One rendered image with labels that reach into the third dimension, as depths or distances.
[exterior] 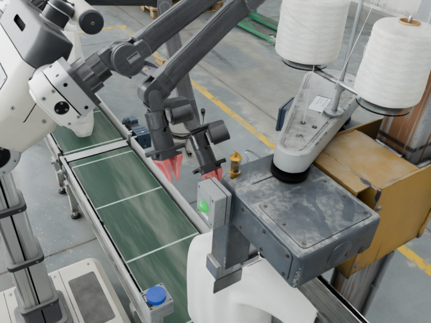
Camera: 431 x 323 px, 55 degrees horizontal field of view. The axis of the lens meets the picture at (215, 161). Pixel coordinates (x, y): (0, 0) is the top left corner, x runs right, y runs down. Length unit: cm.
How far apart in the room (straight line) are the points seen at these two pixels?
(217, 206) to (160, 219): 133
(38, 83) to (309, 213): 68
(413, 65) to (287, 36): 32
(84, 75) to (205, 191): 40
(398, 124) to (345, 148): 15
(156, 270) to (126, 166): 83
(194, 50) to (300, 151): 40
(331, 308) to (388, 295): 156
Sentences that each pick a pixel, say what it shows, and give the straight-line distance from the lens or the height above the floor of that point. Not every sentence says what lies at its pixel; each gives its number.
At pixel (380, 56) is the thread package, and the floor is 163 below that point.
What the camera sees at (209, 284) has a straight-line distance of 148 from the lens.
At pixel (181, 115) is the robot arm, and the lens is 114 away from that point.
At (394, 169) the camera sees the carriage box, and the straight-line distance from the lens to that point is 112.
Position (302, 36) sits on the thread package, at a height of 160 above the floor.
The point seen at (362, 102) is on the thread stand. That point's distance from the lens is 98.
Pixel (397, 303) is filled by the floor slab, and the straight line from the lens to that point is 263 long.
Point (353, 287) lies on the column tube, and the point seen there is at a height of 77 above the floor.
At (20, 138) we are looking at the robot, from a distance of 130.
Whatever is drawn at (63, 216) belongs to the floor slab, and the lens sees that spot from 290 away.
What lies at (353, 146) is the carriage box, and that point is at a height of 133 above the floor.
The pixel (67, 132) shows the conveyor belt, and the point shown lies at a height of 38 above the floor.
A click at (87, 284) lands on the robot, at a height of 26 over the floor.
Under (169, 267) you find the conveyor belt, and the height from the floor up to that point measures 38.
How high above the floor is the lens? 193
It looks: 36 degrees down
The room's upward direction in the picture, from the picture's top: 4 degrees clockwise
